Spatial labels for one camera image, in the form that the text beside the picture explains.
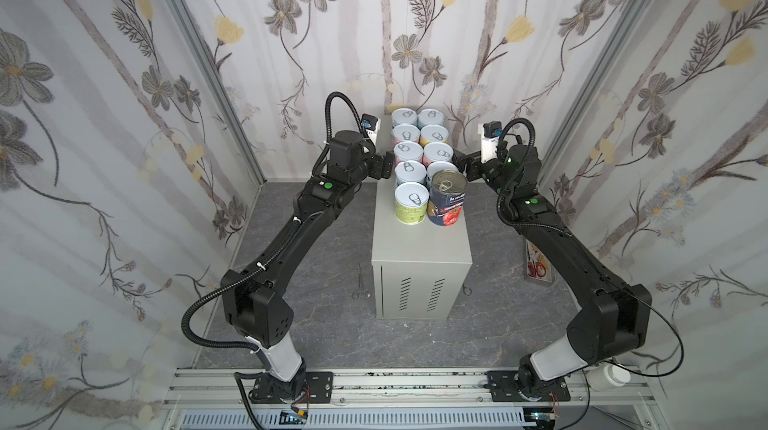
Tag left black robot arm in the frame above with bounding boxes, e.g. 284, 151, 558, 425
180, 91, 394, 429

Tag grey metal cabinet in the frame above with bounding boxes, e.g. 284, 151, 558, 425
371, 177, 472, 320

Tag yellow label can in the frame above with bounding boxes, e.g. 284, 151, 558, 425
419, 124, 450, 147

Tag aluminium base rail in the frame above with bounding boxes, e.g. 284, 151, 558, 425
152, 321, 667, 430

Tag white plastic bottle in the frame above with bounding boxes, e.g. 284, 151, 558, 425
586, 364, 631, 392

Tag dark tin can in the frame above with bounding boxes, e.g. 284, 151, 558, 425
427, 170, 468, 227

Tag teal coconut can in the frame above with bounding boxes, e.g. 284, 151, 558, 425
391, 108, 418, 127
417, 108, 445, 128

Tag green label can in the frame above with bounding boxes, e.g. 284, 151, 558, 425
395, 182, 429, 225

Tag pink can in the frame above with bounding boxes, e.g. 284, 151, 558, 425
422, 142, 454, 167
391, 124, 421, 145
393, 141, 423, 165

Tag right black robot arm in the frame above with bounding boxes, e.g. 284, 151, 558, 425
453, 118, 652, 401

